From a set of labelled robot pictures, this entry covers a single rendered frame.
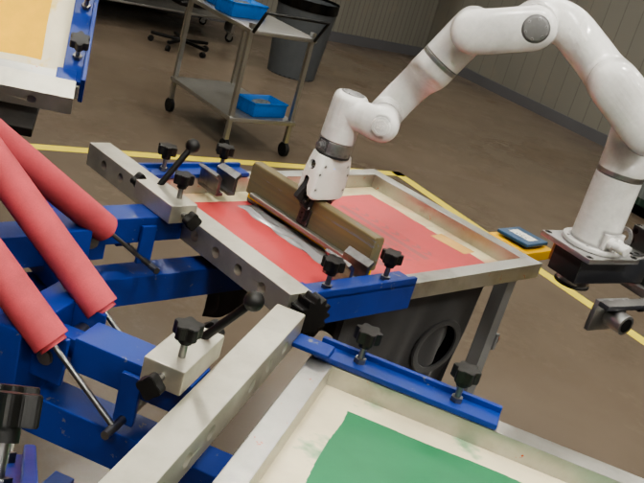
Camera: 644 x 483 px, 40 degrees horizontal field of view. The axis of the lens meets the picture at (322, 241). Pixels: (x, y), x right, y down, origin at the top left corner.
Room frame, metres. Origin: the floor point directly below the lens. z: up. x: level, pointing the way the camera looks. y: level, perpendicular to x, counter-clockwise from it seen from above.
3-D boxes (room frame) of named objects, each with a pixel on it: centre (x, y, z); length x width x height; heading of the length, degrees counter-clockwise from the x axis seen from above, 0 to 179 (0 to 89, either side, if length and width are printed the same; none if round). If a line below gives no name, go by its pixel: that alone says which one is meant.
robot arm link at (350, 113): (1.80, -0.01, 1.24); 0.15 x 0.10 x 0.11; 88
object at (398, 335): (1.83, -0.21, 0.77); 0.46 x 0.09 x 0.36; 138
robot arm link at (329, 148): (1.81, 0.03, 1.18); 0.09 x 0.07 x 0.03; 138
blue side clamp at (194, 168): (1.92, 0.33, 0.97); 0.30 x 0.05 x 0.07; 138
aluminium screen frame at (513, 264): (1.91, -0.04, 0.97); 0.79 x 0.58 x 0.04; 138
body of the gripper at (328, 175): (1.82, 0.03, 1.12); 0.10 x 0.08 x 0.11; 138
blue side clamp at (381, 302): (1.55, -0.08, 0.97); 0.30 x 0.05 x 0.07; 138
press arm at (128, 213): (1.49, 0.34, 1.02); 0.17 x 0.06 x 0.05; 138
